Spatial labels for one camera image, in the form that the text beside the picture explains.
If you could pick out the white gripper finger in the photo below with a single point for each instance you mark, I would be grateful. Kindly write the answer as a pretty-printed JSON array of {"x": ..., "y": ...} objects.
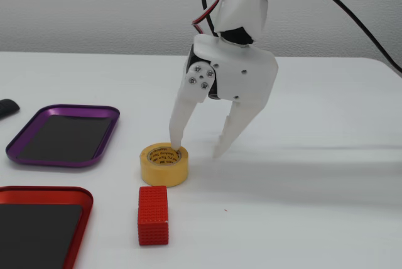
[
  {"x": 238, "y": 121},
  {"x": 185, "y": 105}
]

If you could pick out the yellow masking tape roll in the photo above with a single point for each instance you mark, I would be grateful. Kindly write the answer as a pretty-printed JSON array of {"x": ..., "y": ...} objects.
[{"x": 163, "y": 173}]

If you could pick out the black rounded object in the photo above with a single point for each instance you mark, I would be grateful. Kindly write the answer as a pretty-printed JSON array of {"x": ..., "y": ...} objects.
[{"x": 7, "y": 106}]

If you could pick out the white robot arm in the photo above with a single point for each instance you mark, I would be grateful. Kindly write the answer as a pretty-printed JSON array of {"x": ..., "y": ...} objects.
[{"x": 248, "y": 2}]

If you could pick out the purple metal dish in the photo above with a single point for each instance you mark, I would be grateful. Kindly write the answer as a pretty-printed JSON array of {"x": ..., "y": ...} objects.
[{"x": 63, "y": 137}]

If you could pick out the red studded block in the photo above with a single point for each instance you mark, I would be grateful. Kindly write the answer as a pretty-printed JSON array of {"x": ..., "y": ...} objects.
[{"x": 153, "y": 218}]

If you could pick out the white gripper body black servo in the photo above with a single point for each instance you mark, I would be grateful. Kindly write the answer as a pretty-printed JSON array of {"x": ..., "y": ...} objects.
[{"x": 242, "y": 72}]

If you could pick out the red metal dish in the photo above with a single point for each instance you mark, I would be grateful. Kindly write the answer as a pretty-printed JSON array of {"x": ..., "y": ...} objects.
[{"x": 37, "y": 231}]

